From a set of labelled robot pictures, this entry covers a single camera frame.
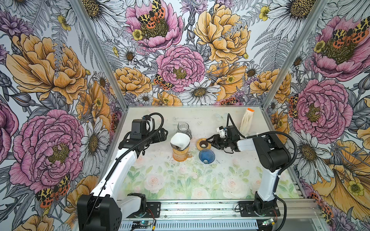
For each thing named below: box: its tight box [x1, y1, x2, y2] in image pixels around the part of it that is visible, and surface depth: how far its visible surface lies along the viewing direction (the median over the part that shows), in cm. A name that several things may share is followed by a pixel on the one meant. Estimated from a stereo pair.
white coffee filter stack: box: [239, 107, 255, 136], surface depth 106 cm
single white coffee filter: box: [170, 132, 191, 151], surface depth 86 cm
